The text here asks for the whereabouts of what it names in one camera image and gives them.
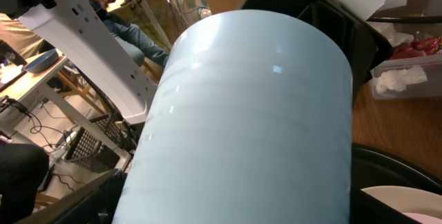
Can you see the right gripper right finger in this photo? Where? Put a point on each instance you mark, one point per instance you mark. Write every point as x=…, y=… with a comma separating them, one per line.
x=365, y=209

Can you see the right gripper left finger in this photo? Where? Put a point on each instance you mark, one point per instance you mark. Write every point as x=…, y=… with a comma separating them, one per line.
x=94, y=202

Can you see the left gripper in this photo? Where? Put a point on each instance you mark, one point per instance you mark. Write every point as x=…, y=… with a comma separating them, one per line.
x=363, y=46

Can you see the small pink plate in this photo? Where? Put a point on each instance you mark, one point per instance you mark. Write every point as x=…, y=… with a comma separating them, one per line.
x=423, y=218

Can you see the white napkin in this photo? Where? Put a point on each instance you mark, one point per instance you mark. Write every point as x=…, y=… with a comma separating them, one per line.
x=389, y=32

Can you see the small white tissue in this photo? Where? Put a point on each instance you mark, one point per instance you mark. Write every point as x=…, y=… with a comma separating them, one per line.
x=398, y=80

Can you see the blue cup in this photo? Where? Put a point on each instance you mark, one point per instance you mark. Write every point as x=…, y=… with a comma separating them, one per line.
x=251, y=123

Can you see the red snack wrapper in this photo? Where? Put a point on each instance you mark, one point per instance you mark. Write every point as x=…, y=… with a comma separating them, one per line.
x=427, y=47

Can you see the large beige plate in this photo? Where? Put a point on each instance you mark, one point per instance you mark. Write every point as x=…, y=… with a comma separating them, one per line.
x=407, y=200

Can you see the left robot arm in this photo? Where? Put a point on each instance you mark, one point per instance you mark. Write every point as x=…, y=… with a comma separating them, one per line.
x=93, y=51

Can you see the clear plastic waste bin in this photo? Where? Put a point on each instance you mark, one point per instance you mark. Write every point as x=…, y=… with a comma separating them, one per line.
x=430, y=64

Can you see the round black serving tray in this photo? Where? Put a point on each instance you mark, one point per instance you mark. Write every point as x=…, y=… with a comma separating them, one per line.
x=372, y=167

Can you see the person in black trousers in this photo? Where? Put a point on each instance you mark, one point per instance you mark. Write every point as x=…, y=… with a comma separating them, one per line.
x=23, y=168

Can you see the blue bowl on table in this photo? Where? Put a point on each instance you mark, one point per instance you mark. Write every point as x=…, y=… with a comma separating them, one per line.
x=42, y=62

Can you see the seated person in jeans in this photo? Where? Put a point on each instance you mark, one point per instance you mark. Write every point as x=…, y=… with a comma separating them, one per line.
x=131, y=38

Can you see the black wire basket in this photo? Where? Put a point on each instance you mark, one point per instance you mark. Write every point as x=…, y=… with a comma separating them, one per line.
x=88, y=152

